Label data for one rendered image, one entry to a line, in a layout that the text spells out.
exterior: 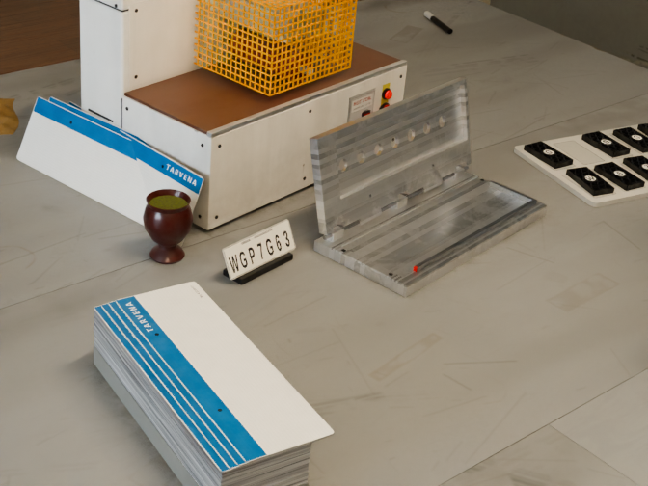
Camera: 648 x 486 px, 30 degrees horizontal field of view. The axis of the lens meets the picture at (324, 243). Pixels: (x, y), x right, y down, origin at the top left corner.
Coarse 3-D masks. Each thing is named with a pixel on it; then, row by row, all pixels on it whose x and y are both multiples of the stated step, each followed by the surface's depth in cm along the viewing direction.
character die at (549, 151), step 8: (528, 144) 256; (536, 144) 256; (544, 144) 256; (528, 152) 254; (536, 152) 252; (544, 152) 252; (552, 152) 253; (560, 152) 253; (544, 160) 251; (552, 160) 250; (560, 160) 251; (568, 160) 250
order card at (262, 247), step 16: (288, 224) 210; (240, 240) 202; (256, 240) 205; (272, 240) 207; (288, 240) 210; (224, 256) 200; (240, 256) 202; (256, 256) 205; (272, 256) 207; (240, 272) 202
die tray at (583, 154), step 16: (560, 144) 260; (576, 144) 260; (624, 144) 263; (528, 160) 252; (576, 160) 253; (592, 160) 254; (608, 160) 255; (560, 176) 246; (640, 176) 249; (576, 192) 241; (624, 192) 242; (640, 192) 243
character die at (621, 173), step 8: (600, 168) 248; (608, 168) 249; (616, 168) 249; (608, 176) 246; (616, 176) 246; (624, 176) 246; (632, 176) 247; (616, 184) 245; (624, 184) 243; (632, 184) 243; (640, 184) 244
